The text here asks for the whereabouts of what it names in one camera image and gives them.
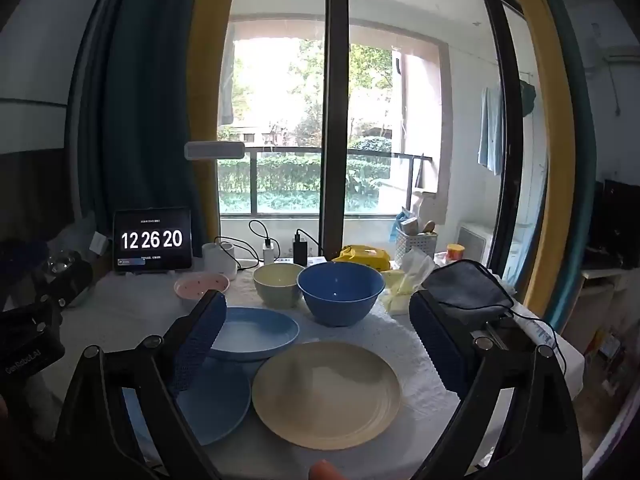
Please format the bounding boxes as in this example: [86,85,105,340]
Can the cream bowl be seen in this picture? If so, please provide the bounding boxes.
[252,263,307,310]

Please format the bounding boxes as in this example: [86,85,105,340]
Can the clear plastic bag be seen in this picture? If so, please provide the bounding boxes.
[400,249,438,293]

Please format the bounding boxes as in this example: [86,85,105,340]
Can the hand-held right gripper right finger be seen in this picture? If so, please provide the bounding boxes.
[408,290,583,480]

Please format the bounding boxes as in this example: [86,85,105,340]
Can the yellow curtain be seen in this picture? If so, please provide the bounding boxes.
[495,0,576,331]
[186,0,243,256]

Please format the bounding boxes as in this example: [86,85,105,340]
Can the blue bowl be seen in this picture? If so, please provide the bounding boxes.
[297,261,386,328]

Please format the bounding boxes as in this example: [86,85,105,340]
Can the cream round plate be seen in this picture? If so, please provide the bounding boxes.
[251,341,403,451]

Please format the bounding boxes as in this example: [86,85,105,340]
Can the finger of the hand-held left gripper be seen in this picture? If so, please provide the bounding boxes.
[35,262,96,312]

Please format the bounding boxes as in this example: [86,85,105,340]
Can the stacked pink and blue bowls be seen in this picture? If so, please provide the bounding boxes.
[46,252,78,277]

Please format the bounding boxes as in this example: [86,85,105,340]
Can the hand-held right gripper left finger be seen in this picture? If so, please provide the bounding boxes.
[52,289,228,480]

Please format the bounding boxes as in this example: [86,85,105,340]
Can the person's right hand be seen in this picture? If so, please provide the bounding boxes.
[307,459,346,480]

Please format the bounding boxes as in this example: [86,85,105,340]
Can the dark grey cloth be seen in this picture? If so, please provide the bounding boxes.
[422,259,516,325]

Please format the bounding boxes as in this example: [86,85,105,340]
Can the white power strip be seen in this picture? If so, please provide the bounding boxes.
[237,257,333,271]

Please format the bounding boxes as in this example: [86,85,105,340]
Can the teal curtain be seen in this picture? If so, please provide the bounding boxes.
[530,0,598,331]
[75,0,211,261]

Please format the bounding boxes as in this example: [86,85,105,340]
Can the black charger cable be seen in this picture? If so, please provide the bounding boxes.
[295,228,326,260]

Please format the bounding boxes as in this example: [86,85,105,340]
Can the black television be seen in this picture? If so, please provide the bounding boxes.
[587,179,640,271]

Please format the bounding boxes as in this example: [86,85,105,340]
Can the black sliding door frame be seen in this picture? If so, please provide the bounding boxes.
[320,0,351,261]

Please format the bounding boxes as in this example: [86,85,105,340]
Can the tablet with clock display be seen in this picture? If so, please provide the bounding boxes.
[112,207,194,274]

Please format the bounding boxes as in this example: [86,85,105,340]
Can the light blue oval plate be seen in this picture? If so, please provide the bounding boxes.
[207,306,301,362]

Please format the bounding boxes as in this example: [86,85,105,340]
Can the white woven basket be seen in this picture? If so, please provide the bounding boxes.
[395,230,439,267]

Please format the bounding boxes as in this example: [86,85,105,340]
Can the white textured tablecloth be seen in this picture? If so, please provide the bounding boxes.
[10,257,586,480]

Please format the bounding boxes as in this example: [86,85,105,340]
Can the pink dotted bowl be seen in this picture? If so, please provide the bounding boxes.
[173,272,231,302]

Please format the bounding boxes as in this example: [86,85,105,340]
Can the light blue hanging towel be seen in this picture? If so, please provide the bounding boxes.
[477,82,506,176]

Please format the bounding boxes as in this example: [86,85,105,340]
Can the white air conditioner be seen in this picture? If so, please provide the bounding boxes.
[602,45,640,68]

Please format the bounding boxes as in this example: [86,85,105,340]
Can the black balcony railing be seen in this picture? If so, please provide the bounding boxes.
[217,146,431,216]

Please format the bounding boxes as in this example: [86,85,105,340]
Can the blue round plate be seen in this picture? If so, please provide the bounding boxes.
[122,370,252,448]

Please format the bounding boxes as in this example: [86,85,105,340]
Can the pale yellow tissue pack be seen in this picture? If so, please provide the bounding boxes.
[378,269,421,316]

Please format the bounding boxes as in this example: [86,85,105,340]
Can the teal hanging garment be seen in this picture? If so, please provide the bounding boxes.
[517,79,537,120]

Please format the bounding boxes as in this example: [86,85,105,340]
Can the white appliance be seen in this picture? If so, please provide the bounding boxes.
[456,223,496,261]

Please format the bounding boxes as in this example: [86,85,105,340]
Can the black lamp charging cable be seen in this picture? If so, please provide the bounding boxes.
[215,219,275,271]

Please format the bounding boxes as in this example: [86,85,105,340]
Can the wooden cabinet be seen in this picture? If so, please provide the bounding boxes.
[565,265,640,361]

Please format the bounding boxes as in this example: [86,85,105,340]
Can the yellow wipes pack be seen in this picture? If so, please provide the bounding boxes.
[332,244,392,272]

